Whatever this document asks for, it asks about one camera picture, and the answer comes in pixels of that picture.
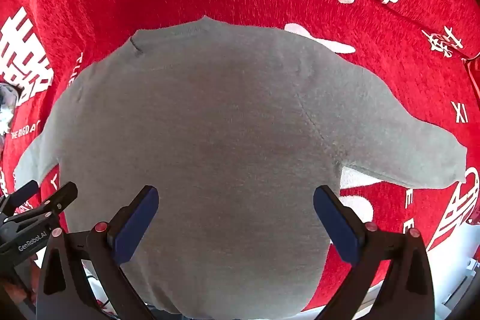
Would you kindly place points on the pile of mixed clothes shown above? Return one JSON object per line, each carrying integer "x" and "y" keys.
{"x": 7, "y": 106}

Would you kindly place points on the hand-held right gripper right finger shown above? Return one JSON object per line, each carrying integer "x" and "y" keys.
{"x": 335, "y": 222}

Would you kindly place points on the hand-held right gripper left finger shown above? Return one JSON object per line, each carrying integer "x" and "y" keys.
{"x": 137, "y": 222}

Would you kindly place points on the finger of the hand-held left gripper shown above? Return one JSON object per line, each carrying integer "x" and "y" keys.
{"x": 24, "y": 190}
{"x": 60, "y": 196}

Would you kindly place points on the grey sweater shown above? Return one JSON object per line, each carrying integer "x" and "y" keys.
{"x": 225, "y": 117}

